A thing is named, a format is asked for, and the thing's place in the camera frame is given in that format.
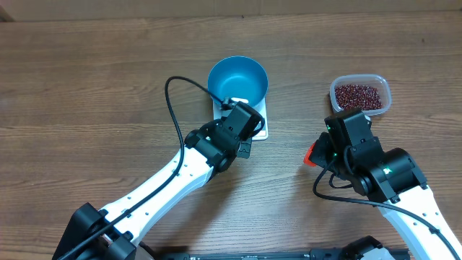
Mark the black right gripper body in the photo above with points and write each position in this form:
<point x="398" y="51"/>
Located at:
<point x="327" y="157"/>

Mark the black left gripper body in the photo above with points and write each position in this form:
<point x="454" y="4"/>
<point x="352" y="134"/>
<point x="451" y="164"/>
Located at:
<point x="244" y="150"/>

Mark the red measuring scoop blue handle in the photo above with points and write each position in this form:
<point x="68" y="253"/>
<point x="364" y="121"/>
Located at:
<point x="306" y="159"/>

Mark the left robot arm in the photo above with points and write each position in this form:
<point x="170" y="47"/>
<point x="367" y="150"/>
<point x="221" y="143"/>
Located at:
<point x="116" y="230"/>

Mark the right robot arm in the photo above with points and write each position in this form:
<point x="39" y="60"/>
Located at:
<point x="391" y="181"/>

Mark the blue plastic bowl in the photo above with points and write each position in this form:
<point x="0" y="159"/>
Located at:
<point x="239" y="77"/>

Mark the red beans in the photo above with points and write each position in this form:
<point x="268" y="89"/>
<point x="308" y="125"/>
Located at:
<point x="358" y="96"/>

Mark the clear plastic food container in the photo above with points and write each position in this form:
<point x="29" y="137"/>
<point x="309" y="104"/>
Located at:
<point x="373" y="80"/>

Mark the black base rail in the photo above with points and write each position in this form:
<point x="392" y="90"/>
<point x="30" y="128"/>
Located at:
<point x="363" y="248"/>

